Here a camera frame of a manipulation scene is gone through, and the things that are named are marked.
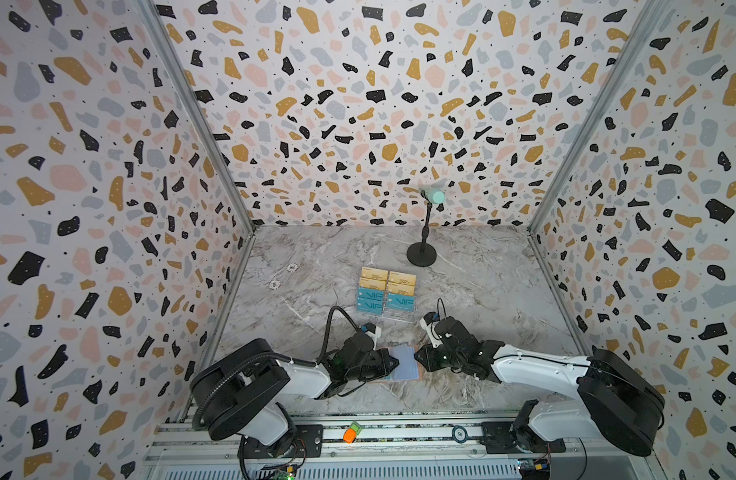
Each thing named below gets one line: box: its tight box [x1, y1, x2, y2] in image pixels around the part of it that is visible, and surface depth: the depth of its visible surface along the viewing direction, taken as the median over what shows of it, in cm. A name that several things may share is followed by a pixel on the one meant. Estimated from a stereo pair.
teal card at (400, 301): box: [387, 293, 415, 309], surface depth 97 cm
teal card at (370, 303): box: [356, 294, 384, 314], surface depth 97 cm
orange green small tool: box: [343, 421, 363, 444], surface depth 75 cm
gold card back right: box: [389, 271, 417, 286], surface depth 97 cm
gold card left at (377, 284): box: [359, 277, 386, 291], surface depth 97 cm
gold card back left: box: [361, 266, 389, 281], surface depth 97 cm
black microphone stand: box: [406, 189, 437, 268], surface depth 115 cm
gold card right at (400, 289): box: [387, 282, 415, 296], surface depth 97 cm
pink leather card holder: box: [386, 343, 422, 382], surface depth 86 cm
